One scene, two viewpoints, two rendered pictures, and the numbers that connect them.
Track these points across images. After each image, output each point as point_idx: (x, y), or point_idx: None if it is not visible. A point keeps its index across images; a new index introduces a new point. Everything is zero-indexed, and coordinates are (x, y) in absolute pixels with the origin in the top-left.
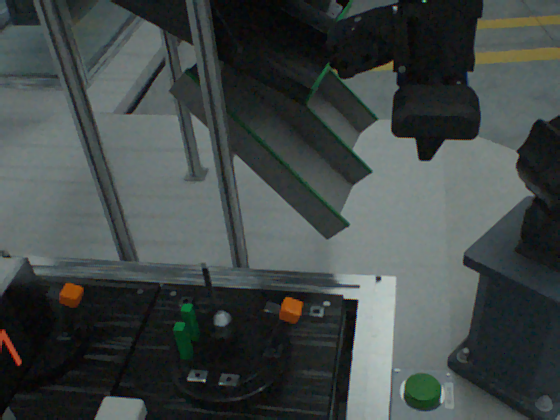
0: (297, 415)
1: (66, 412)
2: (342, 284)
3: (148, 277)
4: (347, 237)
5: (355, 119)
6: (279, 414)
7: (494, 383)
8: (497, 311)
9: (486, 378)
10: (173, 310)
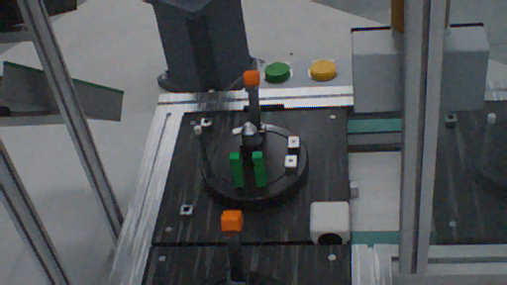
0: (307, 124)
1: (322, 271)
2: (163, 123)
3: (134, 266)
4: (49, 180)
5: None
6: (307, 133)
7: (237, 82)
8: (218, 31)
9: (233, 85)
10: (192, 224)
